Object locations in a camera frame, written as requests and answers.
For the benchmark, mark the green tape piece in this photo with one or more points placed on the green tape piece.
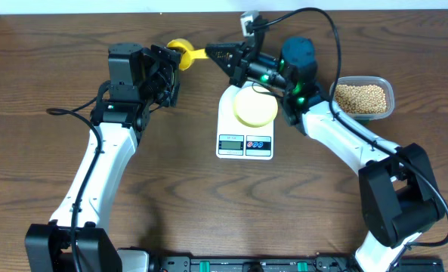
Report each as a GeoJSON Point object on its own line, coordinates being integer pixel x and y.
{"type": "Point", "coordinates": [363, 121]}

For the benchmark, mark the yellow measuring scoop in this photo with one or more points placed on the yellow measuring scoop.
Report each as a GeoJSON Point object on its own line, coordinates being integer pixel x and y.
{"type": "Point", "coordinates": [188, 53]}

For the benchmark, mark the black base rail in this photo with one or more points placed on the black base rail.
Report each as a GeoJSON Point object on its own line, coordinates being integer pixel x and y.
{"type": "Point", "coordinates": [319, 263]}

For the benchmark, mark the clear plastic container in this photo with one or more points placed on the clear plastic container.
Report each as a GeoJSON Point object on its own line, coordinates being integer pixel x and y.
{"type": "Point", "coordinates": [369, 80]}

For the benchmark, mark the white digital kitchen scale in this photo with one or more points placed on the white digital kitchen scale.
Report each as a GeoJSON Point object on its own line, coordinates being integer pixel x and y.
{"type": "Point", "coordinates": [237, 141]}

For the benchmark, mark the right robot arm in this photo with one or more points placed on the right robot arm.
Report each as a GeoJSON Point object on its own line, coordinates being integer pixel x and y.
{"type": "Point", "coordinates": [399, 195]}

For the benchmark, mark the yellow bowl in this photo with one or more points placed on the yellow bowl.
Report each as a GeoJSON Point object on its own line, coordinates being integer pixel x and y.
{"type": "Point", "coordinates": [255, 106]}

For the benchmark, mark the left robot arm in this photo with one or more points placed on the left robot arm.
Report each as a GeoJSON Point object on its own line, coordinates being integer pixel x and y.
{"type": "Point", "coordinates": [76, 236]}

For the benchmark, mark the soybeans pile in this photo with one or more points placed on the soybeans pile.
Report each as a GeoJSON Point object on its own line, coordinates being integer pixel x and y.
{"type": "Point", "coordinates": [365, 99]}

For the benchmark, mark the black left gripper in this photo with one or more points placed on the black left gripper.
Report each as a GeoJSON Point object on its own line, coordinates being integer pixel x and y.
{"type": "Point", "coordinates": [169, 71]}

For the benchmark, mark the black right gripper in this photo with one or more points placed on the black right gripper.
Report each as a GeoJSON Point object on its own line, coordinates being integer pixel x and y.
{"type": "Point", "coordinates": [237, 69]}

